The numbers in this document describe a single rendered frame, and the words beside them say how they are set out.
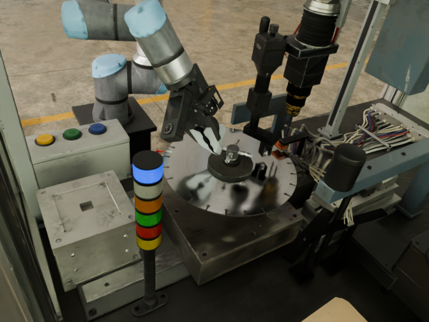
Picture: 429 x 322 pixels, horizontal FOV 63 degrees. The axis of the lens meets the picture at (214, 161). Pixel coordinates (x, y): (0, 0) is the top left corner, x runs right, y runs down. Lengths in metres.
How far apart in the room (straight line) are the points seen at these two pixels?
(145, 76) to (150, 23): 0.56
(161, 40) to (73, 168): 0.48
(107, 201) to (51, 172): 0.24
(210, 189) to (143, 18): 0.38
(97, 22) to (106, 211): 0.40
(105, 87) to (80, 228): 0.62
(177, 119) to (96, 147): 0.35
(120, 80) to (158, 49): 0.56
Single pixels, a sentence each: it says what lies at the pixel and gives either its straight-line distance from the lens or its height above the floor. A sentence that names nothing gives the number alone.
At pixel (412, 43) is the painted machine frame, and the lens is 0.74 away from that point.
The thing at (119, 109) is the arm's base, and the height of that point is 0.81.
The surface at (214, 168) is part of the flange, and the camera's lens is 0.83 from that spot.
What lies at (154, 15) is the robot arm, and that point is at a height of 1.28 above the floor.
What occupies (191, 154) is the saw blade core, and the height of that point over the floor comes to 0.95.
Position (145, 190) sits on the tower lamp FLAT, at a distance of 0.54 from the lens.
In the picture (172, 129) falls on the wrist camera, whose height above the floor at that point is 1.09.
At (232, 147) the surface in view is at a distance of 0.83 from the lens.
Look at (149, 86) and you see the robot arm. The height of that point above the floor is 0.91.
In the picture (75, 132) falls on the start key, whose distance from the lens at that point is 1.04.
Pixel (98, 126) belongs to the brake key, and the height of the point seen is 0.91.
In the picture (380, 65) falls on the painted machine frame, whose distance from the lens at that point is 0.77.
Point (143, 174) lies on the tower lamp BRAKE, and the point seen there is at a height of 1.15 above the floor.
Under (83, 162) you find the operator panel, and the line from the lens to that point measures 1.03.
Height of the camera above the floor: 1.49
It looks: 39 degrees down
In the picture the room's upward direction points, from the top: 8 degrees clockwise
